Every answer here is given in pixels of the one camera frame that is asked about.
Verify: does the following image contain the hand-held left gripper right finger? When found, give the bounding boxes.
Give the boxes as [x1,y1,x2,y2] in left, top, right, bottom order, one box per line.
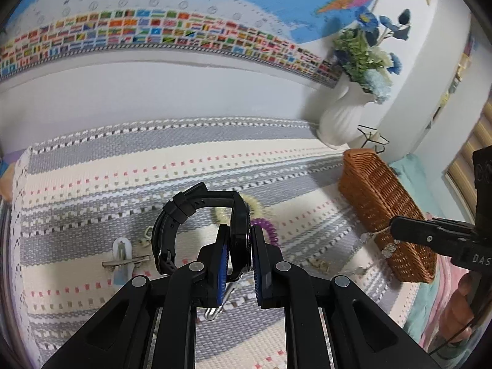
[251,225,442,369]

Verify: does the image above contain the white hair clip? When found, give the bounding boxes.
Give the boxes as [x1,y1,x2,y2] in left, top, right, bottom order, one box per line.
[113,238,134,282]

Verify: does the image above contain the black wrist watch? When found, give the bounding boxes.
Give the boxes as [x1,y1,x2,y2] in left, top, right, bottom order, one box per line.
[153,182,254,282]

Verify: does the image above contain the teal cloth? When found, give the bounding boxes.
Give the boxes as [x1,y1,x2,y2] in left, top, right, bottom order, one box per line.
[388,153,492,354]

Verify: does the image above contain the black wire stand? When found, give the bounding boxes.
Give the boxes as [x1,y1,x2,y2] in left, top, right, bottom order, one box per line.
[357,124,390,155]

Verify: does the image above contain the silver snap hair clip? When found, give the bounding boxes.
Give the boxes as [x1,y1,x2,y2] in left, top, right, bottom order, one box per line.
[205,280,236,320]

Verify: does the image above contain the person's right hand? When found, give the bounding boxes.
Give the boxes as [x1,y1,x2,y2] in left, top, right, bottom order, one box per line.
[440,269,486,344]

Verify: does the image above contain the purple spiral hair tie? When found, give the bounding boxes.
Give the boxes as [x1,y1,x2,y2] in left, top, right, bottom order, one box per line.
[252,218,282,247]

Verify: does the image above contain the string of hanging cards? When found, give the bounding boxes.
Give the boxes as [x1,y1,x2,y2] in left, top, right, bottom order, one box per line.
[432,40,476,124]

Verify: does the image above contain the striped woven table mat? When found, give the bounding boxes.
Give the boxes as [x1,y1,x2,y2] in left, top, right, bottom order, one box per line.
[8,117,427,369]

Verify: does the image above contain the brown wicker basket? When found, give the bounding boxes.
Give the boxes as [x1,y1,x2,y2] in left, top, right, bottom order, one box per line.
[338,149,438,283]

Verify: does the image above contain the bamboo blind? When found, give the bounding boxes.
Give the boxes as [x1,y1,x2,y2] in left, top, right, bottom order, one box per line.
[444,119,492,216]

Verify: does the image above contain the silver metal hair clip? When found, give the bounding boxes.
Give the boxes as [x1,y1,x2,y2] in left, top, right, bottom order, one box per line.
[102,255,151,268]

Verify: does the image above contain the white ribbed vase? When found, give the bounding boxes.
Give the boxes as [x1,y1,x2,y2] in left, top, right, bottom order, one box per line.
[316,75,379,150]

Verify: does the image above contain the yellow spiral hair tie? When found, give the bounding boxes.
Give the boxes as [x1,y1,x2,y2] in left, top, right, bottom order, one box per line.
[214,195,270,225]

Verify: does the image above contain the blue and white artificial flowers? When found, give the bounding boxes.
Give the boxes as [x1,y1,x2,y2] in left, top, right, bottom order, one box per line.
[332,8,412,104]

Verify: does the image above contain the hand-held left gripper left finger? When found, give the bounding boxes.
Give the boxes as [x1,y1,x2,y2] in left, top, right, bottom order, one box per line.
[40,223,232,369]

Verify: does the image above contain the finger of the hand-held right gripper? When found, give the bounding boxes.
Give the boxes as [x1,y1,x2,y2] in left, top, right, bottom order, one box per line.
[389,216,479,256]

